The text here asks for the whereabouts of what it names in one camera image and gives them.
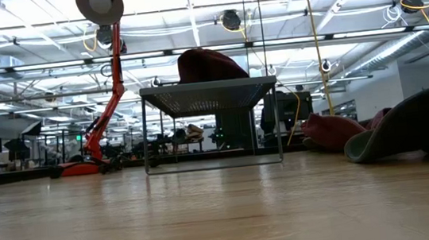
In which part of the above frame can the maroon cap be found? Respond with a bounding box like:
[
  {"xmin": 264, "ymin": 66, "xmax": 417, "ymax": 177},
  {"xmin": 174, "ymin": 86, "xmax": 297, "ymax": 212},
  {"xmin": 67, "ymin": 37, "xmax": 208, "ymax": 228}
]
[
  {"xmin": 299, "ymin": 104, "xmax": 397, "ymax": 157},
  {"xmin": 175, "ymin": 42, "xmax": 251, "ymax": 86}
]

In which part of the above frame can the dark grey cap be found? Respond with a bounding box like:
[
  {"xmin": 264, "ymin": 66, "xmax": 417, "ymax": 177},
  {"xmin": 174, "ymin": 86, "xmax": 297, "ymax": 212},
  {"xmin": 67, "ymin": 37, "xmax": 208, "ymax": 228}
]
[{"xmin": 338, "ymin": 80, "xmax": 429, "ymax": 168}]

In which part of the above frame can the small black ceiling reel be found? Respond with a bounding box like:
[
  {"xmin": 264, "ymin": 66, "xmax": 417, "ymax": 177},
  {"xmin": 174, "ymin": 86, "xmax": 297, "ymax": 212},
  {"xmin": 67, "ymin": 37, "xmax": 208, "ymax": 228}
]
[{"xmin": 319, "ymin": 58, "xmax": 334, "ymax": 75}]

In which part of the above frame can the grey metal mesh rack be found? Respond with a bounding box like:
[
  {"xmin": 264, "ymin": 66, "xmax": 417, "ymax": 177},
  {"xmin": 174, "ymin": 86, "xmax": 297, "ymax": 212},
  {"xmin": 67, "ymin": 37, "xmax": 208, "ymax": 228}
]
[{"xmin": 136, "ymin": 74, "xmax": 286, "ymax": 177}]

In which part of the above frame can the black equipment cabinet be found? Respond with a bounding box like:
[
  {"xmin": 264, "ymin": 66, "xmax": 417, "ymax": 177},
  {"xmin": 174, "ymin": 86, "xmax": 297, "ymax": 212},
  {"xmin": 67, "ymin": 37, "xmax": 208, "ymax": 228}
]
[{"xmin": 261, "ymin": 88, "xmax": 317, "ymax": 148}]

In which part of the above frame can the red desk lamp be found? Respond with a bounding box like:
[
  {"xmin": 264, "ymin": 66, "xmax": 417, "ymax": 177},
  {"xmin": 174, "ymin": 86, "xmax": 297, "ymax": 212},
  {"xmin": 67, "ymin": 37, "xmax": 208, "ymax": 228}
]
[{"xmin": 31, "ymin": 0, "xmax": 142, "ymax": 180}]

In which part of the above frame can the tall black equipment rack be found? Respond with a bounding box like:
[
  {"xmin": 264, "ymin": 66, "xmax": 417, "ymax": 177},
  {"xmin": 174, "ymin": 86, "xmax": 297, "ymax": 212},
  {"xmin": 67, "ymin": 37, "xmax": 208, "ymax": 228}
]
[{"xmin": 213, "ymin": 110, "xmax": 261, "ymax": 153}]

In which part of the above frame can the person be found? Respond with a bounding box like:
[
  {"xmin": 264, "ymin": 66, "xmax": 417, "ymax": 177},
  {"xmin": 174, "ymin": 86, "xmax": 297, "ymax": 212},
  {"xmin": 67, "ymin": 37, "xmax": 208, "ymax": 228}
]
[{"xmin": 184, "ymin": 121, "xmax": 207, "ymax": 143}]

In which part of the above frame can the black softbox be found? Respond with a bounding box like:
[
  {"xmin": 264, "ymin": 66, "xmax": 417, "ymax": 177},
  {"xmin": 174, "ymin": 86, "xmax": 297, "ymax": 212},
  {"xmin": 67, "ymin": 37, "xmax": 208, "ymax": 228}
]
[{"xmin": 19, "ymin": 120, "xmax": 44, "ymax": 138}]

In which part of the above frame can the black umbrella reflector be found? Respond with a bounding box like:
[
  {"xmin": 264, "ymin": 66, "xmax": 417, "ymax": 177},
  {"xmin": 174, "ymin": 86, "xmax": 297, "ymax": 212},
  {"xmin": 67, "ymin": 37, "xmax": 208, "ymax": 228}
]
[{"xmin": 2, "ymin": 136, "xmax": 33, "ymax": 163}]

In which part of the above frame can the black ceiling cable reel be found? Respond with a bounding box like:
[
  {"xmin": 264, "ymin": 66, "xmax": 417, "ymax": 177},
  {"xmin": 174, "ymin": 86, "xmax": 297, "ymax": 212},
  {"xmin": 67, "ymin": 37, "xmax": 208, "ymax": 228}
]
[
  {"xmin": 220, "ymin": 8, "xmax": 243, "ymax": 33},
  {"xmin": 400, "ymin": 0, "xmax": 426, "ymax": 16},
  {"xmin": 94, "ymin": 23, "xmax": 129, "ymax": 57}
]

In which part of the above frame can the thin black hanging cable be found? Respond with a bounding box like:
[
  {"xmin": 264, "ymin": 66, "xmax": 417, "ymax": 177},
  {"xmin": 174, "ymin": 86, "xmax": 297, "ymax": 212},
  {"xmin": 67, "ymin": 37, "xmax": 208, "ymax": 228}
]
[
  {"xmin": 240, "ymin": 0, "xmax": 253, "ymax": 78},
  {"xmin": 257, "ymin": 0, "xmax": 269, "ymax": 77}
]

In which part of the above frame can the yellow hanging cable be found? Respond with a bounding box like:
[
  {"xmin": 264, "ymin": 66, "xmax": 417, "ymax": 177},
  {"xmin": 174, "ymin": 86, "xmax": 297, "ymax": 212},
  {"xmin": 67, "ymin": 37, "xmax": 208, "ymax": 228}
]
[{"xmin": 303, "ymin": 0, "xmax": 336, "ymax": 118}]

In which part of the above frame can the yellow curved cable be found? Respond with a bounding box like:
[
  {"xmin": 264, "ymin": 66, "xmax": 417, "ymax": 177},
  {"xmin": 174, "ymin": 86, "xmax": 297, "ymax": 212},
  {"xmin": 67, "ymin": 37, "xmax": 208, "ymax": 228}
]
[{"xmin": 281, "ymin": 89, "xmax": 307, "ymax": 147}]

